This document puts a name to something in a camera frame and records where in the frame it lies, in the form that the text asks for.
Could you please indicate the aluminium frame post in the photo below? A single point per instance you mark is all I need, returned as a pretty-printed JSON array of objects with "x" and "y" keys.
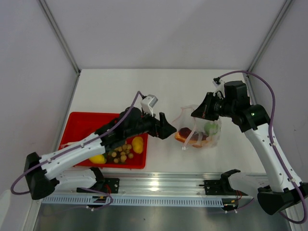
[
  {"x": 273, "y": 29},
  {"x": 58, "y": 34}
]

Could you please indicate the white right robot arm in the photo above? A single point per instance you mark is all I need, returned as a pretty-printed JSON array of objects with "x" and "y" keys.
[{"x": 283, "y": 187}]

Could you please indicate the yellow mango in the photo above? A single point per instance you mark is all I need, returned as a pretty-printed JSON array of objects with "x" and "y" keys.
[{"x": 98, "y": 159}]

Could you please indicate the green round vegetable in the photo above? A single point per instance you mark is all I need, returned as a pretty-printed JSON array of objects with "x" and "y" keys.
[{"x": 211, "y": 128}]

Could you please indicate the left aluminium frame post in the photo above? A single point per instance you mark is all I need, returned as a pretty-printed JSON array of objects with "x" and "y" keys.
[{"x": 58, "y": 34}]

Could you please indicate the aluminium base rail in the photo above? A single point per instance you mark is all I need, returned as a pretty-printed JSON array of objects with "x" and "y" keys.
[{"x": 154, "y": 184}]

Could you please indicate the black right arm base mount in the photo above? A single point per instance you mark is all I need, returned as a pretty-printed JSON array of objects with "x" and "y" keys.
[{"x": 218, "y": 187}]

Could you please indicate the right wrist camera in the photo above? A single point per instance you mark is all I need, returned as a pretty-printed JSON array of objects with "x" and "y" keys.
[{"x": 219, "y": 84}]

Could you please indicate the clear zip top bag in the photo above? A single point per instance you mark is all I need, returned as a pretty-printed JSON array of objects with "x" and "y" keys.
[{"x": 184, "y": 119}]

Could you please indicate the red plastic tray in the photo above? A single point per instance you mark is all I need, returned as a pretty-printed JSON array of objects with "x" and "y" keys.
[{"x": 82, "y": 124}]

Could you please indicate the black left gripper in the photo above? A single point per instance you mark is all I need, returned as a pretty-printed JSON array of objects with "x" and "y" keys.
[{"x": 163, "y": 128}]

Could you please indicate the white slotted cable duct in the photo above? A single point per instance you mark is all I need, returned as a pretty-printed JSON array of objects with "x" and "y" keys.
[{"x": 134, "y": 200}]

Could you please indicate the brown longan bunch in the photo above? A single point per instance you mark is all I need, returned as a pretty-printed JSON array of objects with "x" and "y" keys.
[{"x": 120, "y": 154}]

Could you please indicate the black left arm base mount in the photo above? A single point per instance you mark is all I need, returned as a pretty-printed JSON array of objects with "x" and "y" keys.
[{"x": 107, "y": 185}]

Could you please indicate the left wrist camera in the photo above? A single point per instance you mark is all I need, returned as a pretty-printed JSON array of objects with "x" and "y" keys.
[{"x": 147, "y": 104}]

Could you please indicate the right aluminium frame post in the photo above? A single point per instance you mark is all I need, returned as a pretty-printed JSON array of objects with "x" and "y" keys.
[{"x": 273, "y": 29}]

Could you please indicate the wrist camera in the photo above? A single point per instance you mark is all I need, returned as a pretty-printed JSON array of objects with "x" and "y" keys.
[
  {"x": 219, "y": 84},
  {"x": 147, "y": 104}
]

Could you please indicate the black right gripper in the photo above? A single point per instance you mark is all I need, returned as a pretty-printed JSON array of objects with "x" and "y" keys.
[{"x": 204, "y": 109}]

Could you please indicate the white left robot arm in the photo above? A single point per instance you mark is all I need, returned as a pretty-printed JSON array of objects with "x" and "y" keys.
[{"x": 42, "y": 173}]

